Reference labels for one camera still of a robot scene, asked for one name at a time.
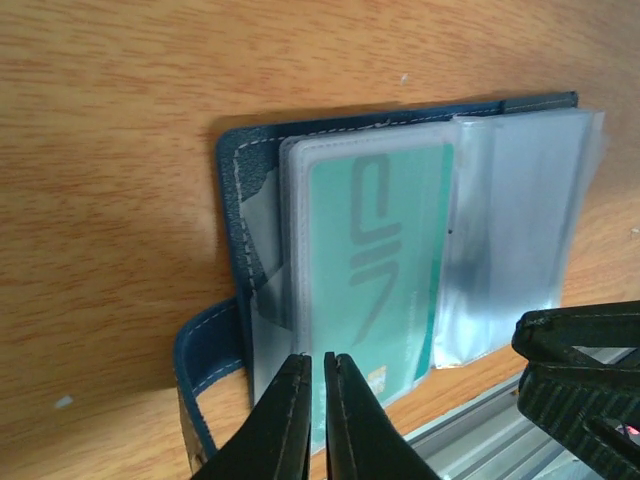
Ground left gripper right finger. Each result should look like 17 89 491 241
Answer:
324 352 438 480

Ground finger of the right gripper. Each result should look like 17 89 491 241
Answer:
512 301 639 479

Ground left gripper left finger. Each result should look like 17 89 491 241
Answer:
189 354 312 479

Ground blue leather card holder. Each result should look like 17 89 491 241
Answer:
174 92 604 455

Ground aluminium front rail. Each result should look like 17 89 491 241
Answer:
399 344 640 480

